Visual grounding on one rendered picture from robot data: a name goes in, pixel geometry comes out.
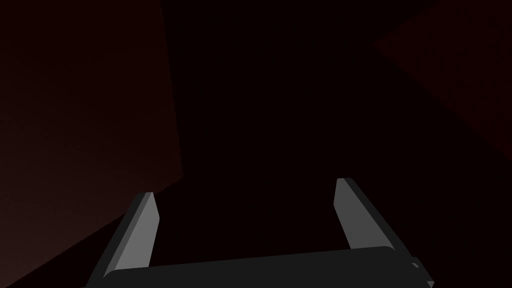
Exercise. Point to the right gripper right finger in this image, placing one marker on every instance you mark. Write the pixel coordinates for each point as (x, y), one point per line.
(360, 222)

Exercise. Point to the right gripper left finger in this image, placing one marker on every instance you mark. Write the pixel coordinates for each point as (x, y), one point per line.
(138, 236)

